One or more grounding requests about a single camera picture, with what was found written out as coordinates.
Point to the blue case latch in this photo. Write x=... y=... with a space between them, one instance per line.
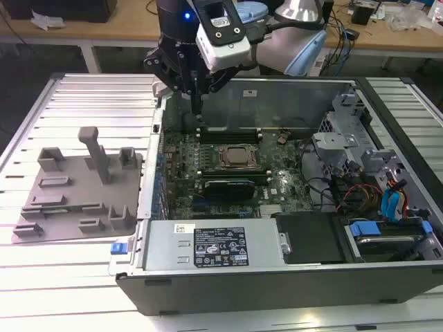
x=117 y=249

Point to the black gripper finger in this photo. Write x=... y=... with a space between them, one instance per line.
x=221 y=79
x=155 y=65

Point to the black plastic shroud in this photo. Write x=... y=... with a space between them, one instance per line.
x=308 y=235

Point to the white crumpled paper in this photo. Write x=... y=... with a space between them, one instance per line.
x=46 y=20

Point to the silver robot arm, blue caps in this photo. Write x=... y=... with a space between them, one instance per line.
x=277 y=48

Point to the grey parts rack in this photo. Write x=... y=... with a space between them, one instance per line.
x=79 y=193

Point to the white case corner clip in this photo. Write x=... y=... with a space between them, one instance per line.
x=158 y=88

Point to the clear plastic bags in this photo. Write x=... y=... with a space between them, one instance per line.
x=408 y=19

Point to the green motherboard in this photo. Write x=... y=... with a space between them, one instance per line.
x=287 y=173

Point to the black monitor base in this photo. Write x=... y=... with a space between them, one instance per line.
x=62 y=10

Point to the black graphics card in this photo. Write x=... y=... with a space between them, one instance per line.
x=228 y=189

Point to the black upright box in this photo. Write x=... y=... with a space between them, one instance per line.
x=327 y=10

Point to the black power adapter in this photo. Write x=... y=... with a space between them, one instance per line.
x=353 y=34

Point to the black RAM slot bank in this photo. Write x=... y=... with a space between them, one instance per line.
x=232 y=175
x=230 y=137

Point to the metal drive cage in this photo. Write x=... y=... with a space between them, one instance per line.
x=332 y=141

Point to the small black box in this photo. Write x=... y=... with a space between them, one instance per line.
x=361 y=15

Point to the grey power supply unit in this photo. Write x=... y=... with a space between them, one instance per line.
x=162 y=245

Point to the round coin battery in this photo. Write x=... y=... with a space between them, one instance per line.
x=282 y=136

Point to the hard disk in blue carrier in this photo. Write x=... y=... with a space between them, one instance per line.
x=367 y=231

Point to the black open PC case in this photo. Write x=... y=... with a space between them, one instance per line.
x=277 y=294

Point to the silver CPU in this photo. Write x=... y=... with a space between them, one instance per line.
x=239 y=154

